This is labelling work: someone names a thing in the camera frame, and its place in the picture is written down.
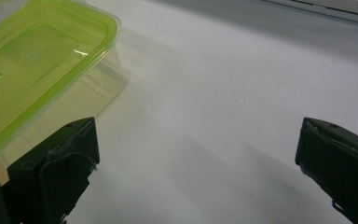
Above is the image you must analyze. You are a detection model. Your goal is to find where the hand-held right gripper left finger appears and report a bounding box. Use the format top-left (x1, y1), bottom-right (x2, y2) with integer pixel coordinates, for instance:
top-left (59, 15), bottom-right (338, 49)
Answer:
top-left (7, 117), bottom-right (101, 224)

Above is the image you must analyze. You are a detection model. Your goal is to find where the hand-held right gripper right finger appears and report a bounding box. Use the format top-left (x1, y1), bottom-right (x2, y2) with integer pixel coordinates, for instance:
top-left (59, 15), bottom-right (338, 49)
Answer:
top-left (295, 117), bottom-right (358, 224)

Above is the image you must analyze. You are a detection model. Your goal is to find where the rectangular clear container green lid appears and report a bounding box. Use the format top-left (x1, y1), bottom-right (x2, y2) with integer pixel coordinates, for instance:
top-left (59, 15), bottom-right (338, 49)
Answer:
top-left (0, 0), bottom-right (127, 185)

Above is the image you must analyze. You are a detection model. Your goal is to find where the aluminium floor rail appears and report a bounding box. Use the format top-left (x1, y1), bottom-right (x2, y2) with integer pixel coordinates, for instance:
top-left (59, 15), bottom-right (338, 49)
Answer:
top-left (260, 0), bottom-right (358, 28)

